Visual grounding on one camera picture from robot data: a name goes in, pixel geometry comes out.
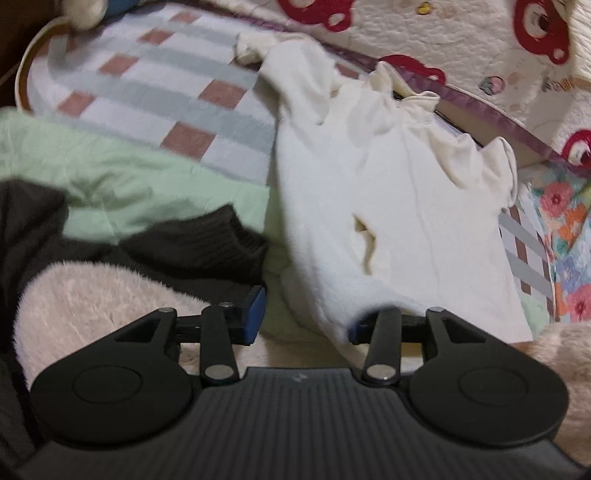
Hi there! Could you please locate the beige fluffy cloth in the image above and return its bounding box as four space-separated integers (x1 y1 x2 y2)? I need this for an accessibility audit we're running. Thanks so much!
510 320 591 467
13 261 218 384

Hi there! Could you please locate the dark brown furniture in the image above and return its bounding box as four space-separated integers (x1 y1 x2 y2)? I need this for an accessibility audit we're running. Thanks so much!
0 0 63 112

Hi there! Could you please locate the floral print cloth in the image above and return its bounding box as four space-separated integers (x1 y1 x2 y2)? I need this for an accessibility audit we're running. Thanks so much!
526 164 591 324

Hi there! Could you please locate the white fleece zip jacket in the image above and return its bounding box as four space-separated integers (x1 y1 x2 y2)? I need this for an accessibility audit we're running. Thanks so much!
235 32 534 358

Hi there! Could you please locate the dark brown knit garment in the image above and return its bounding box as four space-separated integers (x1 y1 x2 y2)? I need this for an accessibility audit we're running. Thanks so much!
0 178 271 352

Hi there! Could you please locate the red bear print quilt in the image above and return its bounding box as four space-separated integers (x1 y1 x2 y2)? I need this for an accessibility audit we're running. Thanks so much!
203 0 591 169

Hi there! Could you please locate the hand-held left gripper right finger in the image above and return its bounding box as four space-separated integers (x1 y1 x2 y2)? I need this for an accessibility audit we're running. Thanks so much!
347 307 488 386

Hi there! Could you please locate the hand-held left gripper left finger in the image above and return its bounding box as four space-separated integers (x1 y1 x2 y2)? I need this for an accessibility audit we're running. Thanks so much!
115 285 267 386

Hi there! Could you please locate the light green blanket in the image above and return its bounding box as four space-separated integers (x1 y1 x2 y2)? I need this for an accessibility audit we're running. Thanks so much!
0 108 550 340

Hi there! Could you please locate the checked plush blanket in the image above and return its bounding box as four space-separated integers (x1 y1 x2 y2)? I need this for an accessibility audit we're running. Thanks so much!
25 4 557 319

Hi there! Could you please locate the white plush toy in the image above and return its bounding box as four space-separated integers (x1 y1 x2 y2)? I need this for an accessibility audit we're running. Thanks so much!
60 0 109 31

